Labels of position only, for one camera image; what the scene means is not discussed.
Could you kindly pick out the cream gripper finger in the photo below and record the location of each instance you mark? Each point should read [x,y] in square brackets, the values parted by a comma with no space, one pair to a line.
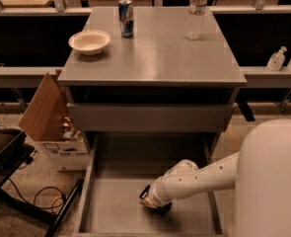
[149,203]

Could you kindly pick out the dark blue snack bar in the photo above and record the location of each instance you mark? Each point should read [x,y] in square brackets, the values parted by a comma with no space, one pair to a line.
[161,210]

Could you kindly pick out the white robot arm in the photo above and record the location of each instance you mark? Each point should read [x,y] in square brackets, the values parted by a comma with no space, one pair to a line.
[260,175]

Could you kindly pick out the open grey middle drawer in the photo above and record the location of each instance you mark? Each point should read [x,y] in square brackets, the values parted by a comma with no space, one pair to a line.
[123,166]

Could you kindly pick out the closed grey top drawer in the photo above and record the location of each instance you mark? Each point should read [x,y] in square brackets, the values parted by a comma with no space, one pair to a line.
[151,118]

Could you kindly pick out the grey drawer cabinet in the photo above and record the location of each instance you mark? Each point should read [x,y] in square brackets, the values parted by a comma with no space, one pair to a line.
[157,66]

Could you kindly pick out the open cardboard box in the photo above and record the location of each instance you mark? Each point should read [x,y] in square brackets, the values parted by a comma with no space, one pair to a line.
[46,121]

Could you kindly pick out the black table on left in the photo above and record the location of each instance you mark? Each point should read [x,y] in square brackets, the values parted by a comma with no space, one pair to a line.
[37,182]

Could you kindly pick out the white paper bowl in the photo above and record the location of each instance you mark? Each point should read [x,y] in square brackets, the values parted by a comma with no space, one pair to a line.
[89,42]

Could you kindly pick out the blue energy drink can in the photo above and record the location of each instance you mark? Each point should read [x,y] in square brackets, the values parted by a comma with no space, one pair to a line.
[125,12]

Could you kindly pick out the clear plastic water bottle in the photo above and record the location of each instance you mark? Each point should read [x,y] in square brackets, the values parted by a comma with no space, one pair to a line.
[195,15]

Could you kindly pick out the grey metal rail shelf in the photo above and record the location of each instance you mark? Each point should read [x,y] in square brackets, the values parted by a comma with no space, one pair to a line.
[30,77]

